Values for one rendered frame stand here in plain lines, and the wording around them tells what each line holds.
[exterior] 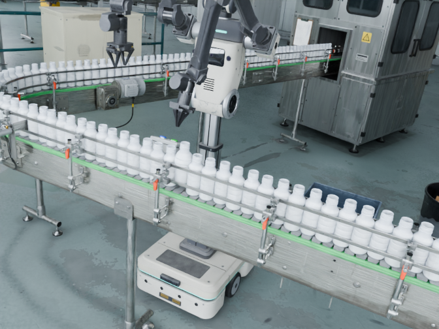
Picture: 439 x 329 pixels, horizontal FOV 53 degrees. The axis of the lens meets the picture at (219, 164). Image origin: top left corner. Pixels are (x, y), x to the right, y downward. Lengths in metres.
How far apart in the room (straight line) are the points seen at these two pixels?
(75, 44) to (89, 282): 3.43
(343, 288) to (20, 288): 1.94
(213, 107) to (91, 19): 3.63
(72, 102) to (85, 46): 2.62
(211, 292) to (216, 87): 1.08
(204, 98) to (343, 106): 3.20
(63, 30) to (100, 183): 3.74
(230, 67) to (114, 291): 1.49
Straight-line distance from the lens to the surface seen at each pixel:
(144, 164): 1.80
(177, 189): 1.75
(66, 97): 3.09
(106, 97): 3.10
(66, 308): 2.72
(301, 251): 1.57
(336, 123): 5.35
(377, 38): 5.03
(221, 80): 2.18
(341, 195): 2.09
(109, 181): 1.91
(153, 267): 2.57
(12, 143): 2.21
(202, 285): 2.45
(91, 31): 5.70
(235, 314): 2.68
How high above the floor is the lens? 1.82
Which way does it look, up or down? 24 degrees down
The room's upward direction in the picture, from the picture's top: 6 degrees clockwise
